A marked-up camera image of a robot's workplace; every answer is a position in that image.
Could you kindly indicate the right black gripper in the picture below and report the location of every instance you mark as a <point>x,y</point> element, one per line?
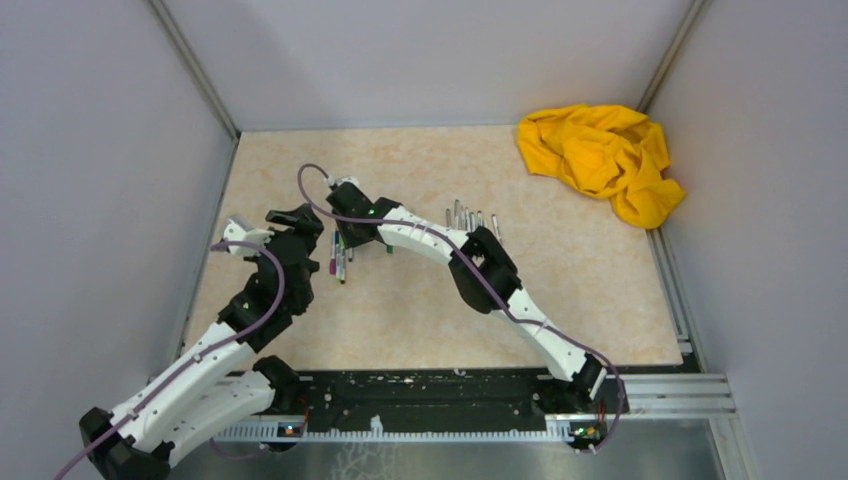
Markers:
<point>347,239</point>

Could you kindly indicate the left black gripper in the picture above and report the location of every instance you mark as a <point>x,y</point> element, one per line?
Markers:
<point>304,225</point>

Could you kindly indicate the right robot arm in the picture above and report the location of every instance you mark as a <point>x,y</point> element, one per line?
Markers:
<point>485,276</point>

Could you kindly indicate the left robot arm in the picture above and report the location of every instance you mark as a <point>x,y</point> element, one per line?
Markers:
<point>146,436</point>

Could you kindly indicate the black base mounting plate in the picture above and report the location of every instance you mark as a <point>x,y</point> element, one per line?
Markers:
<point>440,400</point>

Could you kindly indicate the yellow crumpled cloth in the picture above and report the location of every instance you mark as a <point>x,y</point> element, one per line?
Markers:
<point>605,152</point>

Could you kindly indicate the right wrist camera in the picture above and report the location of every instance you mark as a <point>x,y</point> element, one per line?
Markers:
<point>335,182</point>

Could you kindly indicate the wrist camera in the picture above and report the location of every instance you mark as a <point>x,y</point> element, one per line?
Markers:
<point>335,182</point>
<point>236,229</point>

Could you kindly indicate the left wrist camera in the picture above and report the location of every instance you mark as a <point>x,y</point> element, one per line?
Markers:
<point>236,229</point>

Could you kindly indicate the white cable duct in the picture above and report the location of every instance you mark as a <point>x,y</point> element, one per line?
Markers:
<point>274,431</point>

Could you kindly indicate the left corner aluminium post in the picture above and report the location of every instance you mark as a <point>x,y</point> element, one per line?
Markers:
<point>193,66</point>

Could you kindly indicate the corner aluminium post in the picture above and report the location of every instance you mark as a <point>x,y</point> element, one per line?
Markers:
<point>695,10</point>
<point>193,66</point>

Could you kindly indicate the aluminium frame rail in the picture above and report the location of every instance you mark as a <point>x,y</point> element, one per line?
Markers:
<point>659,395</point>

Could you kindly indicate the right corner aluminium post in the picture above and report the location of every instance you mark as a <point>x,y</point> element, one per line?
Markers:
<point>695,10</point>

